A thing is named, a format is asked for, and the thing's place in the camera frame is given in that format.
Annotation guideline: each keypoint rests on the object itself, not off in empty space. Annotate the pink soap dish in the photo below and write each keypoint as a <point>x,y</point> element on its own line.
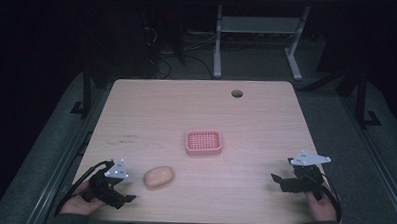
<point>203,142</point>

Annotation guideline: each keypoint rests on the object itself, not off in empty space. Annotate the person's left hand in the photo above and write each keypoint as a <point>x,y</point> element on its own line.
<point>80,204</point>

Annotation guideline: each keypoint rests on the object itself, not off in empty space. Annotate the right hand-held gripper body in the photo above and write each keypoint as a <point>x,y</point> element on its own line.
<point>305,175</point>

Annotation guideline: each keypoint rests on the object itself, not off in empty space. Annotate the tan potato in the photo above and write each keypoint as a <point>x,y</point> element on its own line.
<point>159,177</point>

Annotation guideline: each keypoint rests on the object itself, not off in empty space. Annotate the person's right hand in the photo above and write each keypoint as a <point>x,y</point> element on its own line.
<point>320,206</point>

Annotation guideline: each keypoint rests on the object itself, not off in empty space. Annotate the white metal desk frame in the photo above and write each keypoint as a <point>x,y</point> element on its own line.
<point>255,37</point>

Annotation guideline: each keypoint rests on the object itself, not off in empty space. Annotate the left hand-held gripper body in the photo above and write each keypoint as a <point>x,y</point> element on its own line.
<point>103,186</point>

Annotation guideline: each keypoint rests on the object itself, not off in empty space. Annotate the black metal stand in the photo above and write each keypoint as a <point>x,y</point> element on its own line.
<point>362,101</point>
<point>85,94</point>

